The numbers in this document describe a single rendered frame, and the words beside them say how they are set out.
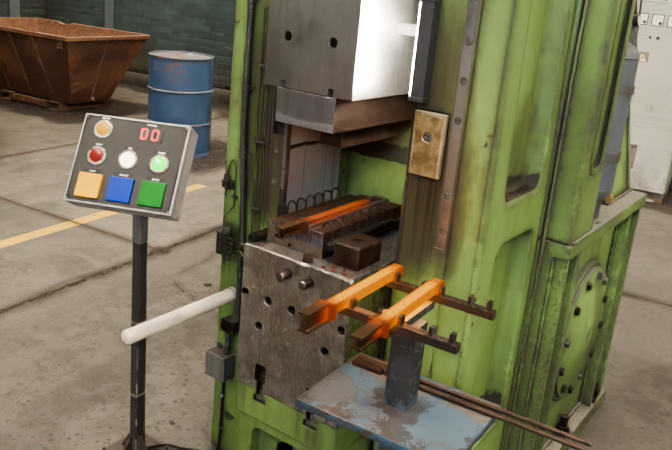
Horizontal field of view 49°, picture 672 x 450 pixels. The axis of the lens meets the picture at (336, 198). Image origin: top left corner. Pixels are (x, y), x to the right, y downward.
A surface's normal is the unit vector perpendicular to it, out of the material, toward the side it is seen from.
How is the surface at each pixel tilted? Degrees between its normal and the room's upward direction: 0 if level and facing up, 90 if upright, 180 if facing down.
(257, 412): 90
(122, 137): 60
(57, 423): 0
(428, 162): 90
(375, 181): 90
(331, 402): 0
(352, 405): 0
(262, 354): 90
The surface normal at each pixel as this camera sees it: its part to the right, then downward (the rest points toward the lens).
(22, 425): 0.09, -0.95
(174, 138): -0.11, -0.25
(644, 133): -0.48, 0.21
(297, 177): 0.81, 0.24
